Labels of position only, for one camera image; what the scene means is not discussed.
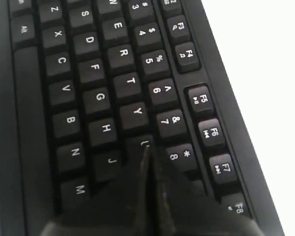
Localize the black acer keyboard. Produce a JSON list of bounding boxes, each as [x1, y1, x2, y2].
[[0, 0, 284, 236]]

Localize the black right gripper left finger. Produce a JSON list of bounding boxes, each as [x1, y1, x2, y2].
[[40, 144, 153, 236]]

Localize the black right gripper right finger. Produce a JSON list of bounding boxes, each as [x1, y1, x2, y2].
[[151, 147, 261, 236]]

